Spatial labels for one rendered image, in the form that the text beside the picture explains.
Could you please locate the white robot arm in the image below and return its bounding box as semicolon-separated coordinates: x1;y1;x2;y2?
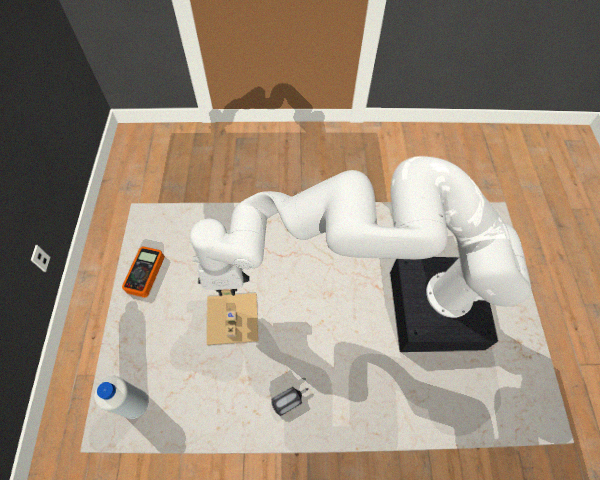
190;156;531;318

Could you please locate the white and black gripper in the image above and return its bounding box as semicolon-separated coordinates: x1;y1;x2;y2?
198;263;250;296

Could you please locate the orange digital multimeter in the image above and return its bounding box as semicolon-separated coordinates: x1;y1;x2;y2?
122;247;164;298

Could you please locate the tan flat mat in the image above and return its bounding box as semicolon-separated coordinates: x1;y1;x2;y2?
207;293;258;345

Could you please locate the white bottle with blue cap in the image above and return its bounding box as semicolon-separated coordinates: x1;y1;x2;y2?
94;376;148;419

